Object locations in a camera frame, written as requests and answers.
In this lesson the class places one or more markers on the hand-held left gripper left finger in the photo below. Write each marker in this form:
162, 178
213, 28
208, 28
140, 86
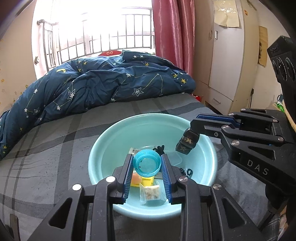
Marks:
128, 178

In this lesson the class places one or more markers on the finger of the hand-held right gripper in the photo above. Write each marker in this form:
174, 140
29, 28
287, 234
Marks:
208, 128
215, 117

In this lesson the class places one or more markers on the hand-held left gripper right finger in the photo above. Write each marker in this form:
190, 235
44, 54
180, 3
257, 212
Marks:
165, 178

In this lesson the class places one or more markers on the yellow plastic part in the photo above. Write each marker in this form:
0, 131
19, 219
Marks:
148, 180

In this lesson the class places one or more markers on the clear snack packet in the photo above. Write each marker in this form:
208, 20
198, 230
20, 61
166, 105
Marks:
150, 193

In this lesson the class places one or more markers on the clear plastic box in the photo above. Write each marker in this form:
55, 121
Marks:
174, 158

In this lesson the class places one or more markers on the small black patterned box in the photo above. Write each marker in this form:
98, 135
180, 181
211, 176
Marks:
187, 141

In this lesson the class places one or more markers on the teal bottle cap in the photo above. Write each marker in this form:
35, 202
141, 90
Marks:
146, 162

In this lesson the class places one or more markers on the teal plastic basin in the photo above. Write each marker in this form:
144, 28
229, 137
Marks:
111, 148

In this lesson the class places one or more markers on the red bag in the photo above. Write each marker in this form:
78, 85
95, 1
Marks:
198, 97

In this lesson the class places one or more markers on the black stick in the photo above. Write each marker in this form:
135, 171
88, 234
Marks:
252, 97

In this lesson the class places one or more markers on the white wardrobe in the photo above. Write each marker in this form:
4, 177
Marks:
226, 58

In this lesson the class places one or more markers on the grey plaid bedsheet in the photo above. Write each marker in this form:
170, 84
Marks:
57, 162

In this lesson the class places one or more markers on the pink curtain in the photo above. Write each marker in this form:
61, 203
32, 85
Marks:
171, 34

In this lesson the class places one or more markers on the navy star-print quilt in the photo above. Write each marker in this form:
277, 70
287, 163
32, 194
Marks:
92, 88

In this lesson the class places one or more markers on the yellowed paper sheet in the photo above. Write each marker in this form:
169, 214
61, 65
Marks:
226, 12

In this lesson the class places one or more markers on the red cushion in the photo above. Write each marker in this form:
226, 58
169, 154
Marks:
109, 53

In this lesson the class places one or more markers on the brown wall poster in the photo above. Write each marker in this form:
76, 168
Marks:
263, 46

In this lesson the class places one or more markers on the wall hook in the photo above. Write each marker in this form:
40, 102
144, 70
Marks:
36, 60

